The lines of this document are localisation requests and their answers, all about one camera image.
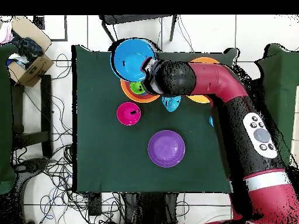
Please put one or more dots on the purple bowl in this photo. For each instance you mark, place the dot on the purple bowl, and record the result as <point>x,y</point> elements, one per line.
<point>167,148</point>

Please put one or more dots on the black bench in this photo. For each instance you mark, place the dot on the black bench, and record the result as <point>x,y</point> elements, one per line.
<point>46,116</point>

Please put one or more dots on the blue cup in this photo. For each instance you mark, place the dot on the blue cup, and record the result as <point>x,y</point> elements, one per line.
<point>211,121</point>

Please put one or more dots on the green cloth covered table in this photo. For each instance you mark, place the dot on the green cloth covered table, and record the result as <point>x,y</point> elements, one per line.
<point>280,84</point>
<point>4,140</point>

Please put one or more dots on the black metal stand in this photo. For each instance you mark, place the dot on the black metal stand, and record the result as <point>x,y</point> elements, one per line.
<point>135,18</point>

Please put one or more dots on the dark green tablecloth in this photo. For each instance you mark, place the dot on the dark green tablecloth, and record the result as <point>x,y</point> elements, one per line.
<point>103,154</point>

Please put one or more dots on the beige board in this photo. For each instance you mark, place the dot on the beige board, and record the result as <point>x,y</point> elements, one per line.
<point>295,116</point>

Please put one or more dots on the large blue bowl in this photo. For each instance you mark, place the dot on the large blue bowl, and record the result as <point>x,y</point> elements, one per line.
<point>128,58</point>

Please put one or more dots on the pink bowl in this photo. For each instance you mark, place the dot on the pink bowl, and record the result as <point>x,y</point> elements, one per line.
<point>128,113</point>

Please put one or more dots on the small light blue bowl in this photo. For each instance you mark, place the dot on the small light blue bowl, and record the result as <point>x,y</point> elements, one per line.
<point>171,103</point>

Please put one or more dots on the cardboard box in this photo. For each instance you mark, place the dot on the cardboard box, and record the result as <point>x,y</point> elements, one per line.
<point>35,70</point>

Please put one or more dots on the large orange bowl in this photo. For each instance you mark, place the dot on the large orange bowl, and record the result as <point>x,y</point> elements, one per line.
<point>201,99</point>
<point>140,101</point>

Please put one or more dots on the green cup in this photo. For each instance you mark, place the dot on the green cup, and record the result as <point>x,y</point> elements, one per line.
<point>137,87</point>

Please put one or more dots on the red-orange bowl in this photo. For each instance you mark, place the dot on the red-orange bowl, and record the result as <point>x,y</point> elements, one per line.
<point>140,97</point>

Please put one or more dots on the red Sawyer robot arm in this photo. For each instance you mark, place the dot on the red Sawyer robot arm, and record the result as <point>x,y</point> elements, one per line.
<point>247,135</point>

